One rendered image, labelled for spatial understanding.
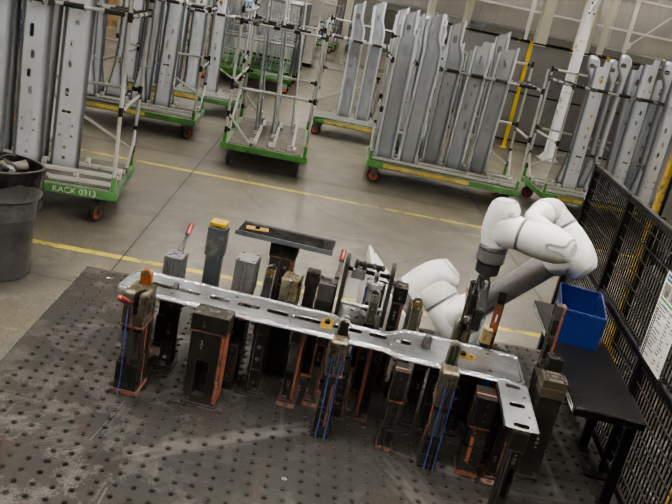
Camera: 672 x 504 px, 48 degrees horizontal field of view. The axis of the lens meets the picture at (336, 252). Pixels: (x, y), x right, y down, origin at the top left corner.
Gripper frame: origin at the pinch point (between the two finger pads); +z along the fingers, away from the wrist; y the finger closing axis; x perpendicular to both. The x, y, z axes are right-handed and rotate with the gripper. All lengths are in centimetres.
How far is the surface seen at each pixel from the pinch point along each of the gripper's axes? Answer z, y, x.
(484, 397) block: 15.6, -22.5, -6.3
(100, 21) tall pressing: -5, 691, 428
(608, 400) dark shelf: 10.6, -14.8, -44.8
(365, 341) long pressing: 13.7, -6.8, 32.8
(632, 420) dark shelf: 11, -25, -50
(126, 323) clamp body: 18, -24, 107
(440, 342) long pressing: 13.6, 6.4, 7.5
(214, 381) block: 33, -21, 77
